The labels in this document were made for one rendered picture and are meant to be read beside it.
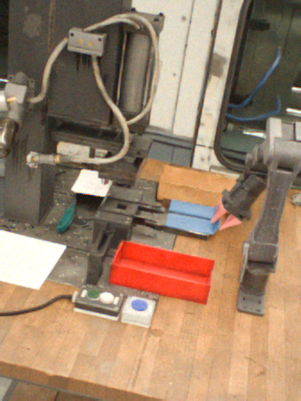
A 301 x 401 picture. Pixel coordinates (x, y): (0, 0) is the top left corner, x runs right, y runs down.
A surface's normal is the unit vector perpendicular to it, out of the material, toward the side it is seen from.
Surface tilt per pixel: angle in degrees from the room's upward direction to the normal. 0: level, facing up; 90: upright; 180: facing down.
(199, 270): 90
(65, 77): 90
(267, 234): 88
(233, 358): 0
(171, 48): 90
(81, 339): 0
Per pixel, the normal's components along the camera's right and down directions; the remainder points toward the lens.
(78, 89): -0.18, 0.46
